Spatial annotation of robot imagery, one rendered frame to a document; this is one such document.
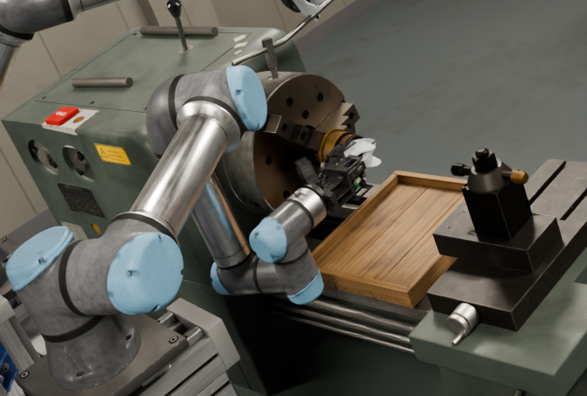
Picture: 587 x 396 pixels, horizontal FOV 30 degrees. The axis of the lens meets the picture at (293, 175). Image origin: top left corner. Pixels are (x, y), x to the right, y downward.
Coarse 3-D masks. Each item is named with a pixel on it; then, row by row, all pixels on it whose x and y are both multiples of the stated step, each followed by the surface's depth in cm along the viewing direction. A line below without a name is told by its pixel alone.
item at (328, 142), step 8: (328, 136) 224; (336, 136) 223; (344, 136) 223; (352, 136) 222; (360, 136) 223; (320, 144) 224; (328, 144) 223; (336, 144) 223; (320, 152) 224; (328, 152) 223; (320, 160) 224
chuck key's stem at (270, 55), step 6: (264, 42) 227; (270, 42) 227; (270, 48) 227; (270, 54) 228; (270, 60) 228; (276, 60) 229; (270, 66) 229; (276, 66) 229; (276, 72) 230; (276, 78) 230
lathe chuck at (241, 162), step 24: (288, 72) 235; (288, 96) 228; (312, 96) 233; (336, 96) 238; (312, 120) 233; (240, 144) 225; (264, 144) 224; (240, 168) 226; (264, 168) 225; (288, 168) 230; (240, 192) 230; (264, 192) 226; (288, 192) 231
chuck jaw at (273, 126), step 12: (276, 120) 222; (288, 120) 223; (264, 132) 224; (276, 132) 221; (288, 132) 223; (300, 132) 223; (312, 132) 225; (288, 144) 227; (300, 144) 223; (312, 144) 223
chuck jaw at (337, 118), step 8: (344, 104) 237; (352, 104) 236; (336, 112) 236; (344, 112) 235; (352, 112) 236; (328, 120) 235; (336, 120) 233; (344, 120) 232; (352, 120) 236; (320, 128) 234; (328, 128) 232; (336, 128) 231; (344, 128) 229; (352, 128) 234
